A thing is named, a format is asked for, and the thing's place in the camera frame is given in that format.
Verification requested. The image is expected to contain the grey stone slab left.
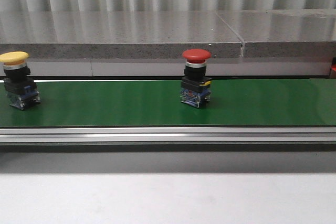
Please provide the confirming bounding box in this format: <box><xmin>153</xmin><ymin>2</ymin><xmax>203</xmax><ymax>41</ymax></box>
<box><xmin>1</xmin><ymin>11</ymin><xmax>241</xmax><ymax>60</ymax></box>

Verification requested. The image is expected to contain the grey stone slab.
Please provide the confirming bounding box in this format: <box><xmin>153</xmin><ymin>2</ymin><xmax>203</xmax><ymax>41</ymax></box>
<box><xmin>1</xmin><ymin>11</ymin><xmax>241</xmax><ymax>60</ymax></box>
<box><xmin>218</xmin><ymin>9</ymin><xmax>335</xmax><ymax>60</ymax></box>

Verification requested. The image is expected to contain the green conveyor belt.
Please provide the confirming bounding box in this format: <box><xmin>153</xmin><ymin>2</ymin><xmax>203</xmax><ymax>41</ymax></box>
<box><xmin>1</xmin><ymin>79</ymin><xmax>335</xmax><ymax>127</ymax></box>

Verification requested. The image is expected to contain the grey stone slab right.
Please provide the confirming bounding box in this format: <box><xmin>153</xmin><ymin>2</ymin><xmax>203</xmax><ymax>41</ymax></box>
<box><xmin>218</xmin><ymin>9</ymin><xmax>335</xmax><ymax>60</ymax></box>

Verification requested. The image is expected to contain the aluminium conveyor frame rail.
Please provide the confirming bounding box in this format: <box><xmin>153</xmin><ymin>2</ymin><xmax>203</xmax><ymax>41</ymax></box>
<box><xmin>1</xmin><ymin>126</ymin><xmax>335</xmax><ymax>145</ymax></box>

